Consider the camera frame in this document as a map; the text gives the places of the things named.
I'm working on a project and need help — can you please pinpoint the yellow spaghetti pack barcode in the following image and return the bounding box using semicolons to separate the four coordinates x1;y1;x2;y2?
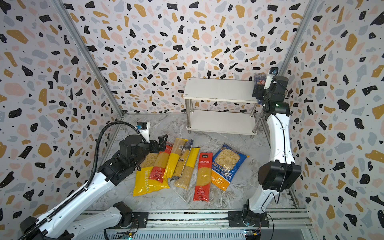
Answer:
164;138;188;179

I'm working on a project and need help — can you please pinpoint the blue Barilla spaghetti pack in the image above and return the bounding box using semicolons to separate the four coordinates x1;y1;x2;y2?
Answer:
252;74;267;105

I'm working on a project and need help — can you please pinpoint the dark blue clear spaghetti pack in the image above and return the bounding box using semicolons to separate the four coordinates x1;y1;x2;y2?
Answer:
172;139;194;181

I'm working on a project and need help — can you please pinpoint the yellow spaghetti pack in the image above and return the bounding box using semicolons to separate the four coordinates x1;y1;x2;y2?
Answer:
174;148;200;189

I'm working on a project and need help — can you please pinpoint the red spaghetti pack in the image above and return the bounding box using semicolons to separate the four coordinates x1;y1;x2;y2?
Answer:
149;142;173;183
194;153;213;202

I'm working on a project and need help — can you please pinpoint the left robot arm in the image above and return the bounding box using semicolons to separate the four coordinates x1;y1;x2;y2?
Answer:
20;135;168;240

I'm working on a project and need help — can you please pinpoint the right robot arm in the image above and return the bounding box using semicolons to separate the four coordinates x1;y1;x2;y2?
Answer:
241;74;302;227

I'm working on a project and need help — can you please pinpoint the white two-tier shelf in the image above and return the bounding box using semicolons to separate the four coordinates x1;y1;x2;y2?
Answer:
184;78;258;137

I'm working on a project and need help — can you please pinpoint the yellow pasta bag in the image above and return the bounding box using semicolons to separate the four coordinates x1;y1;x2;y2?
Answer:
133;153;170;197

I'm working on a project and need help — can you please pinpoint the blue orange orecchiette bag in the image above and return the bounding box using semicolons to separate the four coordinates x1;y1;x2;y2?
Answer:
211;144;249;191

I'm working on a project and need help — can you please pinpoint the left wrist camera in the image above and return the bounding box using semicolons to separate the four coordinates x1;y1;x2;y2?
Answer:
137;122;151;143

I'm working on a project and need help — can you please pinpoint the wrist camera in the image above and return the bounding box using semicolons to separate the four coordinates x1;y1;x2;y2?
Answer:
264;67;279;90
137;122;151;143

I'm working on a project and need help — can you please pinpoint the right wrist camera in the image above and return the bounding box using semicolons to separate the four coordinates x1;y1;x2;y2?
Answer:
264;67;279;90

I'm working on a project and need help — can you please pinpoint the black corrugated cable hose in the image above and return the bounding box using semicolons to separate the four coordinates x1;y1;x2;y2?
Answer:
17;120;148;240

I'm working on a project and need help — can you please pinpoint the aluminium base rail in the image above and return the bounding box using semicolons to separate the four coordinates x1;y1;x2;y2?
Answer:
71;209;316;240

